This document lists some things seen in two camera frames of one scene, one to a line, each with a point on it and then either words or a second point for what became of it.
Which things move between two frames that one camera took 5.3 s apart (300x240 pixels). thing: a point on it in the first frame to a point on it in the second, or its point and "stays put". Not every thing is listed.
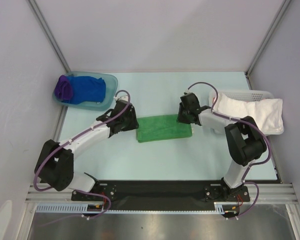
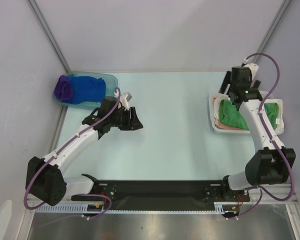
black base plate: x=160 y=195 stays put
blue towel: x=85 y=89 stays put
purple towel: x=63 y=90 stays put
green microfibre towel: x=161 y=127 to x=230 y=115
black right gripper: x=184 y=115 to x=225 y=83
